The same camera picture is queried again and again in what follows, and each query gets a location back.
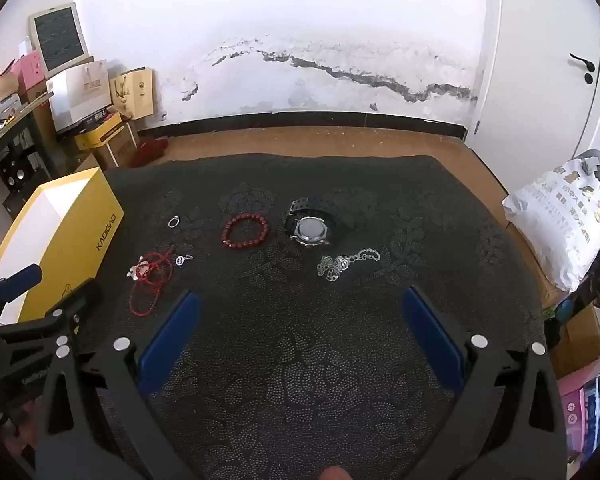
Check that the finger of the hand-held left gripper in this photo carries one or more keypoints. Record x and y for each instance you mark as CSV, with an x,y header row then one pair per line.
x,y
75,305
17,282

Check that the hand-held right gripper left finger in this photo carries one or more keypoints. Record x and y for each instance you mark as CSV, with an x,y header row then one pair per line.
x,y
170,340

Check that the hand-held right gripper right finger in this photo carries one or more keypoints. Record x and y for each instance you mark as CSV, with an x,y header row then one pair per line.
x,y
430,340

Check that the yellow box with white inside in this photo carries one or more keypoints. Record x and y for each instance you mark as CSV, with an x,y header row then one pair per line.
x,y
95,230

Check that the person's right hand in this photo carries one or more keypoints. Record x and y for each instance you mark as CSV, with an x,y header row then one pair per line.
x,y
335,474

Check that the small silver pendant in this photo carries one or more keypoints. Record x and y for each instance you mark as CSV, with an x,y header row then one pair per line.
x,y
181,260

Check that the black speaker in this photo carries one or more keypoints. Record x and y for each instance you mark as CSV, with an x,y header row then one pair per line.
x,y
12,175

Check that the dark floral patterned blanket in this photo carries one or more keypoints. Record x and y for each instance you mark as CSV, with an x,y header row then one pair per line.
x,y
290,360

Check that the small cardboard box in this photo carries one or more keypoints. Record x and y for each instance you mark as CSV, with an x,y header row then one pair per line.
x,y
85,162

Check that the open cardboard box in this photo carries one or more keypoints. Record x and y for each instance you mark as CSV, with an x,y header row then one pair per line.
x,y
580,330

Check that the black desk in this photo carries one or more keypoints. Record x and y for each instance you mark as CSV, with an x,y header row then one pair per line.
x,y
5,127

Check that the tall cardboard box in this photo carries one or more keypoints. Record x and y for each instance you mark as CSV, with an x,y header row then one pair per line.
x,y
117,152

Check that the flat yellow box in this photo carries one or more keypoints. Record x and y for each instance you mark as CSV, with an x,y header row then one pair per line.
x,y
100,135

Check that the pink and blue box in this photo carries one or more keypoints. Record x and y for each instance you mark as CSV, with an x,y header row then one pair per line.
x,y
590,395

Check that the red cloth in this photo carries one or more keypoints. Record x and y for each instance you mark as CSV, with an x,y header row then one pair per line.
x,y
150,152

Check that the white printed plastic bag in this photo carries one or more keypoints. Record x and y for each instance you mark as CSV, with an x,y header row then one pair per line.
x,y
555,220

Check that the woven straw basket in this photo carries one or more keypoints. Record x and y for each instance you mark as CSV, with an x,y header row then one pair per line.
x,y
0,87

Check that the white cardboard box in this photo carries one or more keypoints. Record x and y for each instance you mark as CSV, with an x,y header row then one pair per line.
x,y
80,92

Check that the brown paper bag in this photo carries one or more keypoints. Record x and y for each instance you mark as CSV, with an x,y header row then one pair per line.
x,y
135,92

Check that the old beige monitor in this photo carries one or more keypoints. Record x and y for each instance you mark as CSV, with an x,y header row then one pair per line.
x,y
57,35

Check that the white door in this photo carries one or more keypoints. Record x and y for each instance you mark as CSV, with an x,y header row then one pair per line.
x,y
540,50

